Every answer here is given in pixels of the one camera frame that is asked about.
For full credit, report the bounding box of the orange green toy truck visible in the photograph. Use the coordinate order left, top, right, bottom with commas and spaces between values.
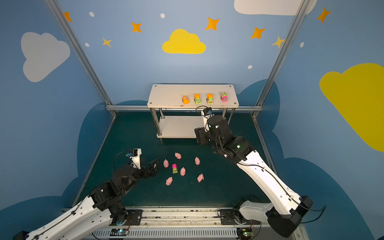
207, 94, 214, 104

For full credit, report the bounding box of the orange green toy car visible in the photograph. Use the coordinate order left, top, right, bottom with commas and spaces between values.
194, 94, 202, 105

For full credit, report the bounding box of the pink green toy car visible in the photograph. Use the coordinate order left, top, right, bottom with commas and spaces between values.
220, 92, 229, 103

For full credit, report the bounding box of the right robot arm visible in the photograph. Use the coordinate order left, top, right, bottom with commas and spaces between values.
195, 115, 313, 238

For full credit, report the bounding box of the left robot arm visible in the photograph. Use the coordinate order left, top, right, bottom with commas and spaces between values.
13, 159, 159, 240

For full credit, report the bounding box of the white two-tier shelf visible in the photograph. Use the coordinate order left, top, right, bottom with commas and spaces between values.
147, 84, 239, 139

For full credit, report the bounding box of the pink toy pig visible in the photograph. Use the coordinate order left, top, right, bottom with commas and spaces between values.
163, 160, 169, 168
197, 174, 204, 183
180, 167, 186, 176
175, 153, 182, 160
195, 157, 201, 166
166, 177, 173, 186

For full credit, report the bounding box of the pink green toy truck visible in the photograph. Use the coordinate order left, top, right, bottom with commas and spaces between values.
172, 164, 178, 174

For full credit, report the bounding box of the left controller board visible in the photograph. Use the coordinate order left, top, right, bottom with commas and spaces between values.
110, 229, 129, 237

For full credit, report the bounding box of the controller board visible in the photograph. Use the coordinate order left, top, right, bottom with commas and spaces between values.
110, 229, 129, 237
237, 228, 254, 240

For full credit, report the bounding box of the rear aluminium crossbar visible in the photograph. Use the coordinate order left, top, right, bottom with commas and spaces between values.
106, 105, 263, 112

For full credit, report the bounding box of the right controller board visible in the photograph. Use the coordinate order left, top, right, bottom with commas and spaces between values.
237, 228, 254, 240

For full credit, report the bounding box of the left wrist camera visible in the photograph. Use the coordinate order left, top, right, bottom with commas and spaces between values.
126, 148, 142, 170

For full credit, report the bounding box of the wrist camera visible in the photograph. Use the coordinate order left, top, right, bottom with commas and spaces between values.
201, 107, 214, 132
126, 148, 142, 170

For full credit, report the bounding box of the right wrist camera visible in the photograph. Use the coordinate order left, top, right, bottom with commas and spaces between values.
201, 107, 214, 132

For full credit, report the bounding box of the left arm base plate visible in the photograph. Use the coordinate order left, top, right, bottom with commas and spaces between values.
115, 209, 143, 226

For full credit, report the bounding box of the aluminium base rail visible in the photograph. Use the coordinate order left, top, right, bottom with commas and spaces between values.
49, 206, 310, 240

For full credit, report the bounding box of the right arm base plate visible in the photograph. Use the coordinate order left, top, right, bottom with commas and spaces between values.
218, 209, 261, 226

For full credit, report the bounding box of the right aluminium frame post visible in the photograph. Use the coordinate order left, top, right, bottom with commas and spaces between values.
252, 0, 312, 120

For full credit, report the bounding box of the aluminium frame post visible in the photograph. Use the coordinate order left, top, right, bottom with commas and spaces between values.
45, 0, 113, 107
252, 0, 312, 120

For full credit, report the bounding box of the left aluminium frame post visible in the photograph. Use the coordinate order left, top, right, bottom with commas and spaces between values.
45, 0, 113, 107

